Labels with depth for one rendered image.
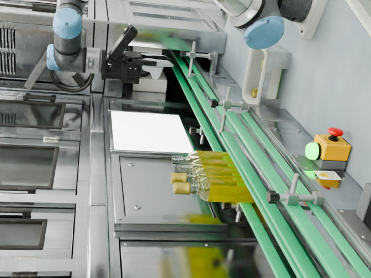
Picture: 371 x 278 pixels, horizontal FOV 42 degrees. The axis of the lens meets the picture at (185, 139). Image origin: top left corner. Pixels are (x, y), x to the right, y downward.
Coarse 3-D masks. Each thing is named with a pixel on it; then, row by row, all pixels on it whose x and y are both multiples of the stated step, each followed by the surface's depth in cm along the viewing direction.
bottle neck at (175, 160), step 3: (174, 156) 152; (177, 156) 152; (180, 156) 153; (174, 159) 151; (177, 159) 151; (180, 159) 152; (183, 159) 152; (186, 159) 152; (174, 162) 151; (177, 162) 151; (180, 162) 152; (183, 162) 152; (186, 162) 152
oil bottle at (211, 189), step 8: (200, 184) 137; (208, 184) 136; (216, 184) 136; (224, 184) 137; (232, 184) 137; (240, 184) 138; (200, 192) 136; (208, 192) 136; (216, 192) 136; (224, 192) 137; (232, 192) 137; (240, 192) 138; (248, 192) 138; (208, 200) 137; (216, 200) 138; (224, 200) 138; (232, 200) 138; (240, 200) 139; (248, 200) 139
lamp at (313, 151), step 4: (308, 144) 125; (312, 144) 124; (316, 144) 124; (308, 148) 124; (312, 148) 123; (316, 148) 123; (320, 148) 123; (308, 152) 124; (312, 152) 123; (316, 152) 123; (320, 152) 123; (308, 156) 124; (312, 156) 123; (316, 156) 123; (320, 156) 123
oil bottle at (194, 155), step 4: (192, 152) 154; (196, 152) 154; (200, 152) 154; (204, 152) 154; (208, 152) 155; (212, 152) 155; (216, 152) 156; (220, 152) 156; (224, 152) 156; (188, 156) 153; (192, 156) 152; (196, 156) 151; (200, 156) 151; (204, 156) 152; (208, 156) 152; (212, 156) 152; (216, 156) 153; (220, 156) 153; (224, 156) 154; (228, 156) 154; (188, 160) 152; (192, 160) 151; (188, 164) 152
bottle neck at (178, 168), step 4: (176, 164) 147; (180, 164) 147; (184, 164) 148; (176, 168) 146; (180, 168) 146; (184, 168) 147; (188, 168) 147; (176, 172) 146; (180, 172) 147; (184, 172) 147; (188, 172) 147
